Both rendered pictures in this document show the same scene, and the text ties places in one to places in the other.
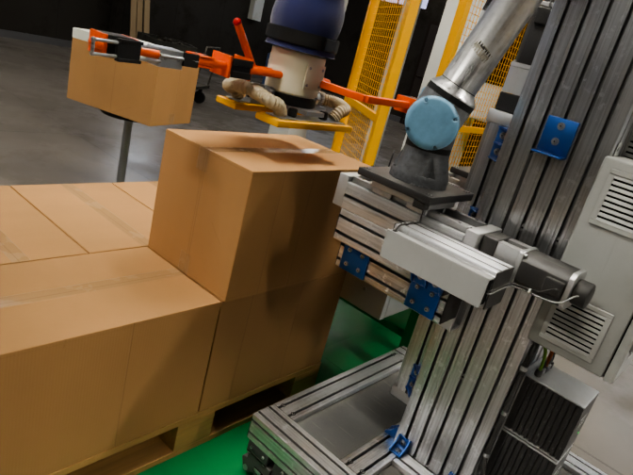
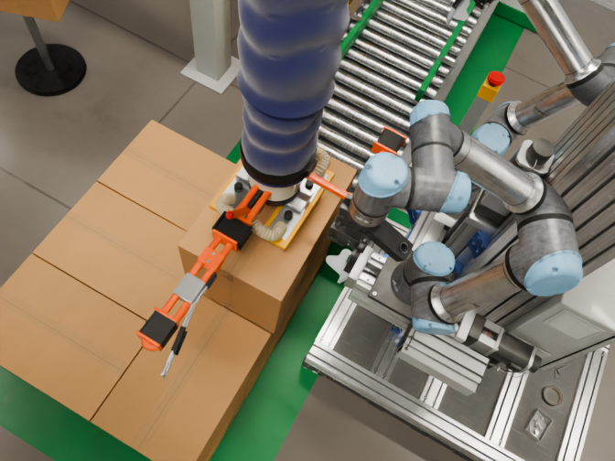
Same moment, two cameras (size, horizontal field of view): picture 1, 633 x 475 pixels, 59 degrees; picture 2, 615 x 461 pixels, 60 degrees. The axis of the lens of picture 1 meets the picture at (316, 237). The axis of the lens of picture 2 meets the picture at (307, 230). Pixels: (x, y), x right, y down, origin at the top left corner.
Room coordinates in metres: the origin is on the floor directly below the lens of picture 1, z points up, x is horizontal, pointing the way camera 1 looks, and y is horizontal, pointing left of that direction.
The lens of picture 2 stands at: (0.91, 0.40, 2.59)
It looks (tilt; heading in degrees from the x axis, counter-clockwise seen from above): 63 degrees down; 338
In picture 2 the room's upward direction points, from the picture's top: 15 degrees clockwise
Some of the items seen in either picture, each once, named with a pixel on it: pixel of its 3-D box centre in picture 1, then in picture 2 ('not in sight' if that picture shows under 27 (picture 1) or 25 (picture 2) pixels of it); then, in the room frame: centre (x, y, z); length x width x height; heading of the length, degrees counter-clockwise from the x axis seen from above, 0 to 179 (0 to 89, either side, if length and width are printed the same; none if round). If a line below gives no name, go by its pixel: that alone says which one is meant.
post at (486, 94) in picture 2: not in sight; (449, 152); (2.27, -0.78, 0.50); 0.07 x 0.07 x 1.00; 53
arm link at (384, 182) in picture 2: not in sight; (381, 185); (1.35, 0.11, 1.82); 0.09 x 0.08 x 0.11; 79
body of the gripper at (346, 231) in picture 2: not in sight; (357, 223); (1.35, 0.12, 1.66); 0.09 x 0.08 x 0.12; 53
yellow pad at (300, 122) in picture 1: (307, 118); (298, 201); (1.74, 0.12, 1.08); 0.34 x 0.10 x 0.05; 142
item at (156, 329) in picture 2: (113, 44); (157, 328); (1.32, 0.57, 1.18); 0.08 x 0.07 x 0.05; 142
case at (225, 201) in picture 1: (266, 206); (269, 230); (1.80, 0.19, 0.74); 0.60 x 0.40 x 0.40; 144
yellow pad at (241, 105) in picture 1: (267, 102); (250, 174); (1.85, 0.27, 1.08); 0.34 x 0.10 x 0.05; 142
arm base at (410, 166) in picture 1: (423, 161); (417, 278); (1.42, -0.21, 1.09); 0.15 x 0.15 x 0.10
